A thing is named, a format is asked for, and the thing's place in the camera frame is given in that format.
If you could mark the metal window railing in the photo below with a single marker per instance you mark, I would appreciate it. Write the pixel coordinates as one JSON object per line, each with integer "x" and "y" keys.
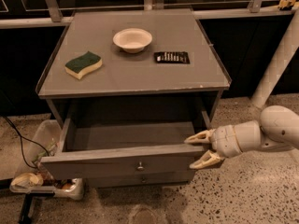
{"x": 38, "y": 13}

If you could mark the grey bottom drawer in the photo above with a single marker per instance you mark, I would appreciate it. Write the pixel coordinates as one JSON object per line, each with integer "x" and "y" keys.
{"x": 145, "y": 179}

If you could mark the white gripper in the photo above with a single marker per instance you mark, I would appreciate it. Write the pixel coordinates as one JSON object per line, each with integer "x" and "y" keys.
{"x": 224, "y": 141}

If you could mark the green yellow sponge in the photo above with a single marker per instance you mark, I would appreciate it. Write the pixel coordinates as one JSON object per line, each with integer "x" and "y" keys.
{"x": 83, "y": 65}

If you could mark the yellow object on ledge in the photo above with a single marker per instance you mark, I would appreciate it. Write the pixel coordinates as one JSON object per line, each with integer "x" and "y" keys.
{"x": 286, "y": 4}

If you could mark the grey top drawer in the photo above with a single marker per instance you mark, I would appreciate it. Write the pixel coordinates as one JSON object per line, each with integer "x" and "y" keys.
{"x": 108, "y": 143}

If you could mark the white paper bowl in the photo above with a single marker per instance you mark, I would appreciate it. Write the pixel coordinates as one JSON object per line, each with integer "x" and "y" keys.
{"x": 132, "y": 40}

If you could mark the black snack packet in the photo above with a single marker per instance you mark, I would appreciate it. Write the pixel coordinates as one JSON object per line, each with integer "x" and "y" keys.
{"x": 172, "y": 57}

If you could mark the black stand base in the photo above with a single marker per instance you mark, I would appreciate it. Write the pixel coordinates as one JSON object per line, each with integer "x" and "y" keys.
{"x": 25, "y": 209}

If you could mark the grey drawer cabinet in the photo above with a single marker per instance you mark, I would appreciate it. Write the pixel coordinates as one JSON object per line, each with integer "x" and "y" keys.
{"x": 135, "y": 82}

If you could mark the banana peel in bin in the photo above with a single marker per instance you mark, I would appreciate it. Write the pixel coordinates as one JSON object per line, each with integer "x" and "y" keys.
{"x": 28, "y": 180}

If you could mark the grey drawer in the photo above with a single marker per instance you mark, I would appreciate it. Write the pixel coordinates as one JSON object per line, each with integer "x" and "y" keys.
{"x": 145, "y": 179}
{"x": 108, "y": 143}

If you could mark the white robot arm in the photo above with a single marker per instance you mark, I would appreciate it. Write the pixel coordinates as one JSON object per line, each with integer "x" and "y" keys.
{"x": 277, "y": 128}

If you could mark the clear plastic bin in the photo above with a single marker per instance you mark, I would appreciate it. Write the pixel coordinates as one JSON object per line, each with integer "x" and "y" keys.
{"x": 46, "y": 142}

